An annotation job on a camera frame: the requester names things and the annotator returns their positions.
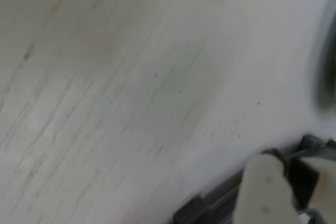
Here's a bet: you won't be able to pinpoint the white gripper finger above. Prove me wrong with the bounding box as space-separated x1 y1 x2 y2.
235 153 299 224
300 140 336 224

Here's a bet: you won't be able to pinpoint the grey circular toy track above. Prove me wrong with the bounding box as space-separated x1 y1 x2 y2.
173 134 336 224

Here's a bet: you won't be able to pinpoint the grey rounded base part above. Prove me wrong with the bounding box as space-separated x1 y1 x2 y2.
313 0 336 116

